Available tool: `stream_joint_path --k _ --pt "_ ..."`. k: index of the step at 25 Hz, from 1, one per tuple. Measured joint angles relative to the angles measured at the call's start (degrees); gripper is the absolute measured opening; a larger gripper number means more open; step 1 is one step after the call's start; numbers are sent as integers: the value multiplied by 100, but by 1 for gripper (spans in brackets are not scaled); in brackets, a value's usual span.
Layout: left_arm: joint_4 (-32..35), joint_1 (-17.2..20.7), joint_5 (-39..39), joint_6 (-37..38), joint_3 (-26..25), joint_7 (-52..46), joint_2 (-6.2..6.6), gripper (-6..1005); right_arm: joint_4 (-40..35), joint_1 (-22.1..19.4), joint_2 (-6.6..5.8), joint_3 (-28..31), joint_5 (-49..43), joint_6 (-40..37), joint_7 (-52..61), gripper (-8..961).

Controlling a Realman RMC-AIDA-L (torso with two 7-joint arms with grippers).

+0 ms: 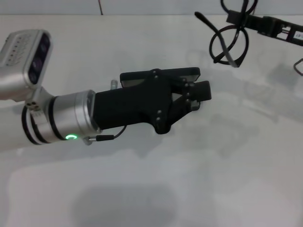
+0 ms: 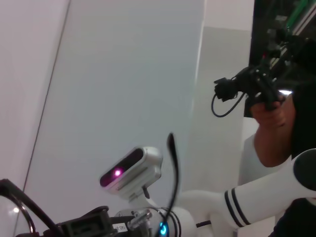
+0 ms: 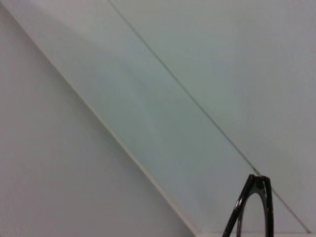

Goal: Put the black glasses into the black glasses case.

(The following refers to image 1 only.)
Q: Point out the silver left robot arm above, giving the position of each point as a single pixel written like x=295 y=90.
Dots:
x=66 y=116

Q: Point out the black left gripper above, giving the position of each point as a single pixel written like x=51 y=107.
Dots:
x=132 y=106

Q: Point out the black glasses case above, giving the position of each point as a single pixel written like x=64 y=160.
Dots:
x=184 y=72

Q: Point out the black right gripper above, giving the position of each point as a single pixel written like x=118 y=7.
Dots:
x=292 y=34

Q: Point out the black glasses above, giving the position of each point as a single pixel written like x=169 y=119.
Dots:
x=198 y=15

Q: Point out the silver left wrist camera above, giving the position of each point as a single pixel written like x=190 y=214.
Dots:
x=21 y=54

